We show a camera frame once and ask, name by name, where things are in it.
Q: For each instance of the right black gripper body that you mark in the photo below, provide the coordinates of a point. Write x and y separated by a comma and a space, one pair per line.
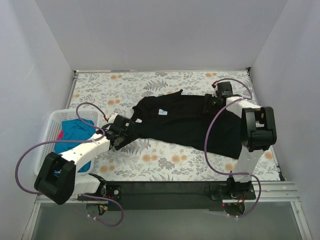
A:
208, 103

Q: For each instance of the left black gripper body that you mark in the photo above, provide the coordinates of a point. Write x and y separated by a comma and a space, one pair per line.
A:
128, 127

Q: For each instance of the black t shirt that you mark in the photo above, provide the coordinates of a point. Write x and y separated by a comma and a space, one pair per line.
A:
180, 119

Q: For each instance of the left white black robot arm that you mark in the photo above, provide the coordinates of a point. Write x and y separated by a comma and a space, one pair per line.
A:
59, 177

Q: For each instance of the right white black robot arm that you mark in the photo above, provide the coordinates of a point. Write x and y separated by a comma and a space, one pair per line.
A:
257, 134

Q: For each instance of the floral tablecloth mat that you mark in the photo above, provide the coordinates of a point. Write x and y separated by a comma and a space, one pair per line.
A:
148, 159

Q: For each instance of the blue t shirt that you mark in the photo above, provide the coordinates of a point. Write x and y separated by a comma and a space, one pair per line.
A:
73, 130

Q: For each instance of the pink t shirt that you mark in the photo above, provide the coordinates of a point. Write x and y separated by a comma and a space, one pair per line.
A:
60, 136

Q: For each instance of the white plastic laundry basket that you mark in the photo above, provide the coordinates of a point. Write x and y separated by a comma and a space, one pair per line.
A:
54, 127

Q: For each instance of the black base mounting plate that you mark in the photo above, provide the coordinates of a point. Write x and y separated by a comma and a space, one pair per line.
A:
176, 195

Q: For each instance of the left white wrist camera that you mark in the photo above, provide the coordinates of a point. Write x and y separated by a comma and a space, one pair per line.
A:
112, 118

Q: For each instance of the aluminium frame rail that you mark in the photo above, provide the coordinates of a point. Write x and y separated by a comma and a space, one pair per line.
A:
271, 191

